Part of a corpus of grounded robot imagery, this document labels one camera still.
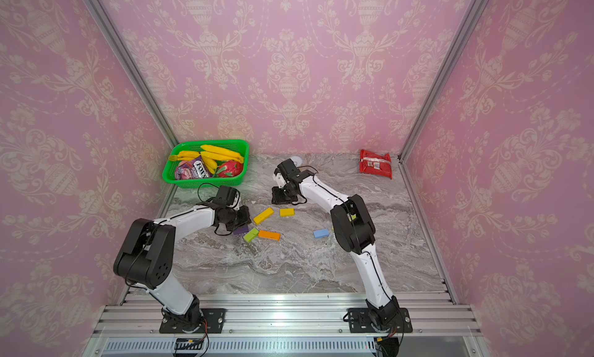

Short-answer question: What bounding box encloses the red dragon fruit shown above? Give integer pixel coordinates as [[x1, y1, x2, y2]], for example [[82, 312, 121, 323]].
[[214, 160, 244, 178]]

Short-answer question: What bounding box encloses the lime green block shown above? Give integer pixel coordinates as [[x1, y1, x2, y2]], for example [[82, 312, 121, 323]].
[[243, 228, 260, 242]]

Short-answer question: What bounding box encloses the green plastic basket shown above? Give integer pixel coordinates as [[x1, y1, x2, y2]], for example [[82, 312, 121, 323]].
[[162, 140, 250, 189]]

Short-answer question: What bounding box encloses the small yellow block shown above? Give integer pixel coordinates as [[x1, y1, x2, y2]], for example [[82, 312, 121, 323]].
[[279, 208, 295, 217]]

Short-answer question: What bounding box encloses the yellow banana bunch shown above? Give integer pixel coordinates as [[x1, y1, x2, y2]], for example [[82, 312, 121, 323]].
[[168, 145, 244, 174]]

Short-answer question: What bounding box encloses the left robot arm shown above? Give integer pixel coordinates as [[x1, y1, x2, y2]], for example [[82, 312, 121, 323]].
[[113, 205, 252, 333]]

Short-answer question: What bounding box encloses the red snack bag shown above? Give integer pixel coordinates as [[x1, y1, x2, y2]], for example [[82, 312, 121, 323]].
[[359, 150, 393, 179]]

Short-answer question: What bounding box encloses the yellow paper cup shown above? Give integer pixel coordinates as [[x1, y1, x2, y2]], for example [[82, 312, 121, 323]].
[[290, 156, 303, 168]]

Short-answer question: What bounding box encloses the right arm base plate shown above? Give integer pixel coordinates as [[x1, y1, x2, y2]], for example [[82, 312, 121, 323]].
[[343, 308, 413, 335]]

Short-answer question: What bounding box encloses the aluminium rail frame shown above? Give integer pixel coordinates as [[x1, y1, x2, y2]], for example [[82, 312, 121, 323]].
[[84, 291, 488, 356]]

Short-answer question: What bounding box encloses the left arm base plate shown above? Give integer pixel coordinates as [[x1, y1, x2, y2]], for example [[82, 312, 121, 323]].
[[159, 308, 226, 335]]

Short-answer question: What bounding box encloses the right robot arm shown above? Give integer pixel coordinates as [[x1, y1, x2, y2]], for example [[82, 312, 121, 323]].
[[274, 165, 406, 333]]

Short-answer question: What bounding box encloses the long yellow block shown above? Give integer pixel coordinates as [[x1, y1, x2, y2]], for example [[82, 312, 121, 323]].
[[253, 208, 275, 225]]

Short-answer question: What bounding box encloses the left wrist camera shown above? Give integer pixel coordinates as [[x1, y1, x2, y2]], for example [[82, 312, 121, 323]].
[[213, 185, 241, 208]]

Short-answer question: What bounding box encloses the light blue block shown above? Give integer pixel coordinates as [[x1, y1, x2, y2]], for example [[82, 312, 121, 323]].
[[313, 229, 330, 239]]

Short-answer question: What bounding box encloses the purple snack packet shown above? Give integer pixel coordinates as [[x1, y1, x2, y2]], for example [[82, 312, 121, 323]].
[[175, 156, 213, 181]]

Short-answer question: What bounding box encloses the purple block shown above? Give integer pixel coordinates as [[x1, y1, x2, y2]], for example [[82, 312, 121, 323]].
[[232, 225, 251, 236]]

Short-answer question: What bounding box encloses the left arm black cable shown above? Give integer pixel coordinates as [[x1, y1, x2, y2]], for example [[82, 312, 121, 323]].
[[196, 182, 233, 237]]

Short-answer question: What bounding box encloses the orange block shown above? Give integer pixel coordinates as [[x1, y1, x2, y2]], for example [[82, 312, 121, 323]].
[[258, 230, 282, 241]]

